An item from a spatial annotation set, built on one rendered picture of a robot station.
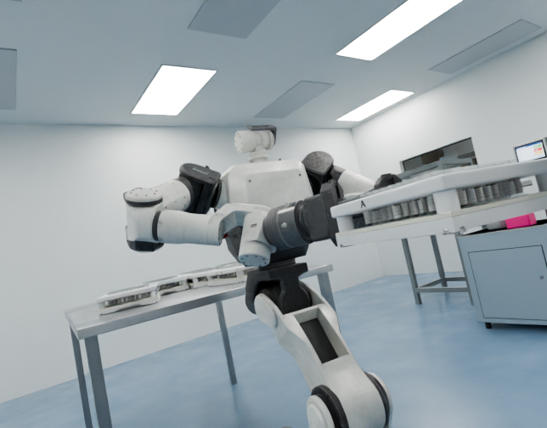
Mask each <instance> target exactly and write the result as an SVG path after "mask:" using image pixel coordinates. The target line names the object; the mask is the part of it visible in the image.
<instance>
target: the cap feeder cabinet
mask: <svg viewBox="0 0 547 428"><path fill-rule="evenodd" d="M536 222H537V224H535V225H533V226H530V227H525V228H513V229H508V228H497V229H488V228H485V229H481V230H478V231H476V232H472V233H469V234H464V235H461V236H458V237H457V238H458V240H459V243H460V249H461V253H462V256H463V260H464V264H465V270H466V274H467V278H468V281H469V285H470V288H471V295H472V299H473V302H474V306H475V309H476V313H477V320H478V322H484V323H485V326H486V329H492V325H491V323H505V324H537V325H547V219H542V220H537V221H536Z"/></svg>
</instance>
